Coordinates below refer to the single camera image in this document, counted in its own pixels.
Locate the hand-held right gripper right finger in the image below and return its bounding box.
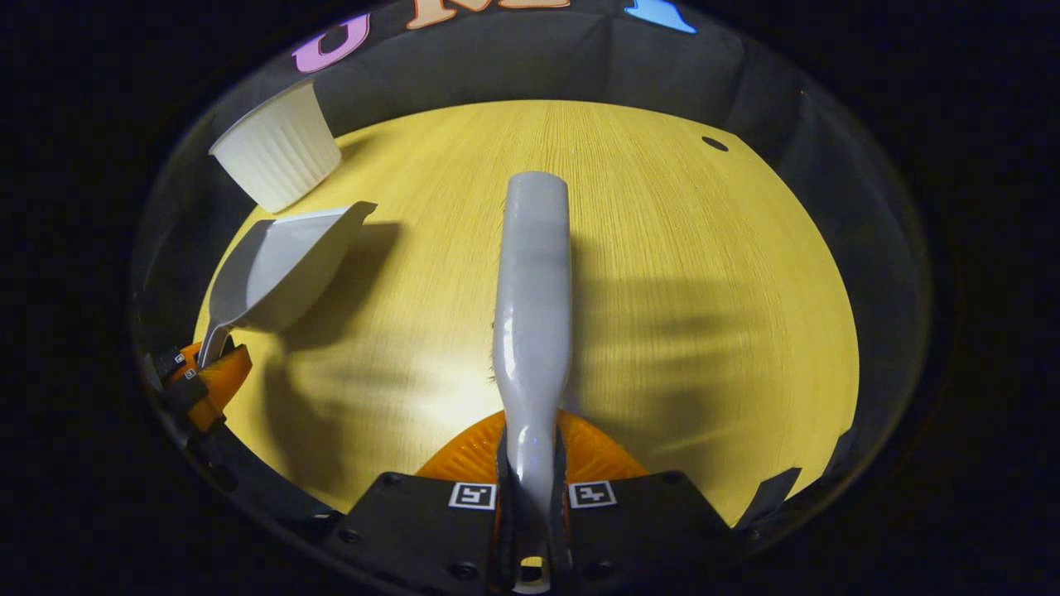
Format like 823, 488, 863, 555
555, 410, 748, 591

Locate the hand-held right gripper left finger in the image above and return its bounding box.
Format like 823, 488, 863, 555
325, 410, 508, 594

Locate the grey dustpan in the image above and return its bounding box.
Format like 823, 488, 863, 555
197, 201, 378, 370

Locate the white ribbed garbage bin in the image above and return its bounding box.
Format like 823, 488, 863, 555
209, 80, 343, 214

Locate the small grey broom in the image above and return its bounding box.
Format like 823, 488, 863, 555
491, 171, 575, 595

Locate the wooden desktop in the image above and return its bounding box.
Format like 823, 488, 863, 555
192, 99, 861, 527

